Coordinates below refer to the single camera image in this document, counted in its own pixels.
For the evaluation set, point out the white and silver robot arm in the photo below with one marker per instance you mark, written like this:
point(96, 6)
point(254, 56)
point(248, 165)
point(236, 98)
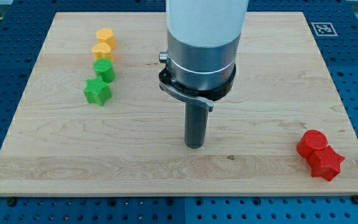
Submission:
point(203, 36)

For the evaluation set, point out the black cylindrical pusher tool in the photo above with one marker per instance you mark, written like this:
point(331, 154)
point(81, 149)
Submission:
point(196, 118)

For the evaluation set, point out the black tool clamp with lever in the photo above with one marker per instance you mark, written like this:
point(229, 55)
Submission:
point(202, 98)

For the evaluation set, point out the green star block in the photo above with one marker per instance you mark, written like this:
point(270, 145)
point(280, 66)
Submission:
point(97, 91)

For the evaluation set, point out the light wooden board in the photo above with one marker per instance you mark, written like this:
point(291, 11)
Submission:
point(59, 145)

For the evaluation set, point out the green cylinder block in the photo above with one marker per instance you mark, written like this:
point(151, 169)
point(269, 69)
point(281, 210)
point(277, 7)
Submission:
point(104, 68)

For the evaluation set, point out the yellow heart block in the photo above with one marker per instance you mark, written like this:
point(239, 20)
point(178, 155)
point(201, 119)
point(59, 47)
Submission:
point(102, 50)

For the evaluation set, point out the yellow hexagon block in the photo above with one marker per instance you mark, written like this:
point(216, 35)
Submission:
point(106, 36)

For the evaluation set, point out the red cylinder block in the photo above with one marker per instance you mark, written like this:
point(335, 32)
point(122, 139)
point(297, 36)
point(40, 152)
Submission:
point(312, 140)

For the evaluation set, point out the red star block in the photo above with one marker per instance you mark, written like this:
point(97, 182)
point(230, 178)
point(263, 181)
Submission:
point(325, 163)

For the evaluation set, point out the white fiducial marker tag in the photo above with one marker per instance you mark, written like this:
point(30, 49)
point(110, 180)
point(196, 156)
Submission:
point(324, 29)

